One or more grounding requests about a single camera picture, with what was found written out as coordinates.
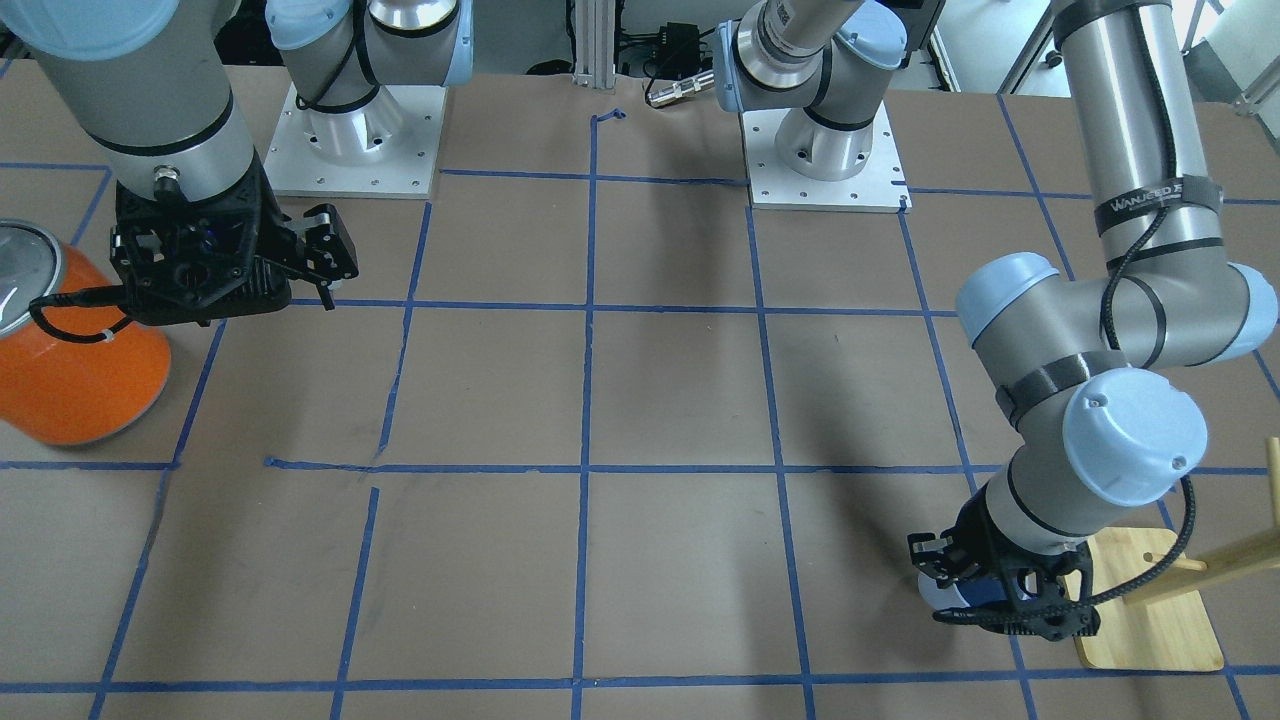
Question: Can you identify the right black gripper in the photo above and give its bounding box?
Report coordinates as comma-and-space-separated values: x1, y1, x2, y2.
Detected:
255, 160, 360, 311

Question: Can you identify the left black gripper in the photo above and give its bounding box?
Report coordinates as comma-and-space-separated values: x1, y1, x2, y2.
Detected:
908, 498, 1001, 585

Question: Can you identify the light blue plastic cup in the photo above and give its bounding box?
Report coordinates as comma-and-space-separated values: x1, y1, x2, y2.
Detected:
916, 573, 1007, 611

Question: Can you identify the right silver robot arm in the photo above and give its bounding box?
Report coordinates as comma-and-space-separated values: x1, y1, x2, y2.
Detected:
3, 1, 474, 325

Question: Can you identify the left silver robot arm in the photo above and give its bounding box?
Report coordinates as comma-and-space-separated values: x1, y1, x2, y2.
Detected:
910, 1, 1277, 588

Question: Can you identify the wooden cup stand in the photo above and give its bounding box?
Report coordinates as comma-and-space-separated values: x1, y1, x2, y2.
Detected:
1060, 437, 1280, 673

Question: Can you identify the orange can-shaped container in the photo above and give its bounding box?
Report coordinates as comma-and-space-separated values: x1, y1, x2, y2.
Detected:
1, 219, 172, 446

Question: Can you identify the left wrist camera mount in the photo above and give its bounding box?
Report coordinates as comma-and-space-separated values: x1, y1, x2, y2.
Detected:
933, 548, 1101, 642

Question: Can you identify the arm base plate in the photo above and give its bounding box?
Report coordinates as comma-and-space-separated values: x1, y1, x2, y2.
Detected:
262, 86, 448, 199
740, 105, 913, 213

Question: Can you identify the aluminium frame post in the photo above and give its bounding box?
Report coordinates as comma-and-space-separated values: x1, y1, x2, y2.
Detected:
572, 0, 617, 94

